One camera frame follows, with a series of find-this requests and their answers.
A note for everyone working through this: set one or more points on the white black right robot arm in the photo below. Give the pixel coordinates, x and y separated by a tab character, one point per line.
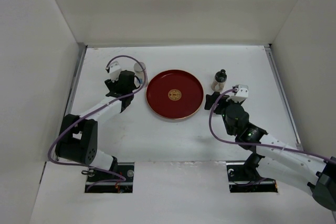
271	158

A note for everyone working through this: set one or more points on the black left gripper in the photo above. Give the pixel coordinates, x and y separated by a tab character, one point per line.
111	85

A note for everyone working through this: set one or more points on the tan powder bottle black cap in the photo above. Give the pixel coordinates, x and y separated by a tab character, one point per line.
219	81

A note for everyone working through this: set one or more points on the left aluminium frame rail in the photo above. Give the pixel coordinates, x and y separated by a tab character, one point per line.
76	75

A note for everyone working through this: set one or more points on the right aluminium frame rail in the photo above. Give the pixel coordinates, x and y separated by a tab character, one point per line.
282	93

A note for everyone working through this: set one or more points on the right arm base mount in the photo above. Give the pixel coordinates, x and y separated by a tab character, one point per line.
242	181

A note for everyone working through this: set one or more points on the red round lacquer tray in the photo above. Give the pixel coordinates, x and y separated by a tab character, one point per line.
174	94

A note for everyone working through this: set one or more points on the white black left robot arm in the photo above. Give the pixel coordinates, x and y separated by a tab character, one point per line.
79	134

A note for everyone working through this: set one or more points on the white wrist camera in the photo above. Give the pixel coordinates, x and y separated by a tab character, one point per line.
240	93
114	70

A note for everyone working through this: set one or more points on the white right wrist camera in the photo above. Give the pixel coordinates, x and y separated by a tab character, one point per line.
240	93

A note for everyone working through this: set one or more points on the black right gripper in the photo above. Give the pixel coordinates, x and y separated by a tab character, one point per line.
211	99

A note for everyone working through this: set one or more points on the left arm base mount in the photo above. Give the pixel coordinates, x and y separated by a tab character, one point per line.
98	182

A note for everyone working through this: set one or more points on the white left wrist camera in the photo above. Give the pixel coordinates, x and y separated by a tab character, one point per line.
114	70

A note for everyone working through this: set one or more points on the blue-label jar silver lid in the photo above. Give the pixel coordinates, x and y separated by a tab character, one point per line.
141	76

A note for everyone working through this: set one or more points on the aluminium frame rail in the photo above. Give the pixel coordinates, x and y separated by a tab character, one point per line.
282	93
76	75

